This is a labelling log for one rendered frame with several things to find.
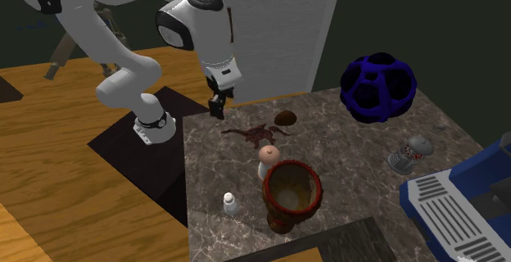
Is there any dark red dinosaur figure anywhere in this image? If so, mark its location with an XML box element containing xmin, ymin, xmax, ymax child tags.
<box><xmin>220</xmin><ymin>123</ymin><xmax>293</xmax><ymax>150</ymax></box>

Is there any white bottle with pink cap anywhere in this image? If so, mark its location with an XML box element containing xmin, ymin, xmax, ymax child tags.
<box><xmin>257</xmin><ymin>144</ymin><xmax>281</xmax><ymax>182</ymax></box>

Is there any white door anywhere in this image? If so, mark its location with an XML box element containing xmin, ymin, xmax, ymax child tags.
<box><xmin>215</xmin><ymin>0</ymin><xmax>346</xmax><ymax>106</ymax></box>

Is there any brown oval object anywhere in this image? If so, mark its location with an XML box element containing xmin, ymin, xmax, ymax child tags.
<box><xmin>274</xmin><ymin>110</ymin><xmax>298</xmax><ymax>127</ymax></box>

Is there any small white salt shaker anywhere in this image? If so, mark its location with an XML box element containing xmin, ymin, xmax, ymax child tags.
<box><xmin>222</xmin><ymin>192</ymin><xmax>240</xmax><ymax>217</ymax></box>

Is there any wooden easel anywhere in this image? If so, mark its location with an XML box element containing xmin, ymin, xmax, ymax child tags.
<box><xmin>43</xmin><ymin>1</ymin><xmax>131</xmax><ymax>82</ymax></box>

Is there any blue lattice ball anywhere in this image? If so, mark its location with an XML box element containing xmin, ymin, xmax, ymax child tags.
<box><xmin>339</xmin><ymin>52</ymin><xmax>418</xmax><ymax>124</ymax></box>

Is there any dark robot stand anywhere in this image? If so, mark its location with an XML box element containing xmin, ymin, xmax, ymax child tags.
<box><xmin>87</xmin><ymin>85</ymin><xmax>210</xmax><ymax>228</ymax></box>

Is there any grey and red grinder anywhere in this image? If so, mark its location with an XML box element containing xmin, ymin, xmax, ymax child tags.
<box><xmin>386</xmin><ymin>124</ymin><xmax>447</xmax><ymax>175</ymax></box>

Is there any brown vase with red rim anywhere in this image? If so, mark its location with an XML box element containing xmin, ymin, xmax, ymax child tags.
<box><xmin>261</xmin><ymin>159</ymin><xmax>323</xmax><ymax>236</ymax></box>

